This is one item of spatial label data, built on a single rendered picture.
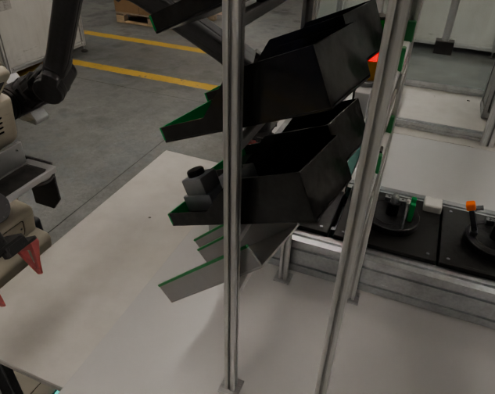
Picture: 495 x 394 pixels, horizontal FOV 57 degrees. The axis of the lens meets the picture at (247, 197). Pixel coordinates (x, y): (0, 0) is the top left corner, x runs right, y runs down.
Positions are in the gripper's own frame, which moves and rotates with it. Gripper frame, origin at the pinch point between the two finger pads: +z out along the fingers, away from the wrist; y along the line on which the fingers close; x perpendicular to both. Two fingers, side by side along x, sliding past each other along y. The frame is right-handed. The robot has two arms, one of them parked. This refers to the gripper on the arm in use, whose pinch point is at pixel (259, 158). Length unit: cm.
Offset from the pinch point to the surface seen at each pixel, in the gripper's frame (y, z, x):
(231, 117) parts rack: -53, -38, -16
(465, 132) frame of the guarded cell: 81, 20, -56
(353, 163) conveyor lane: 27.8, 12.4, -21.6
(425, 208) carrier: 7.1, 9.3, -44.5
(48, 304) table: -50, 19, 33
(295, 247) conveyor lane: -16.4, 13.1, -16.3
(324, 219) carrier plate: -7.2, 9.5, -20.9
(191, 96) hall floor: 255, 108, 162
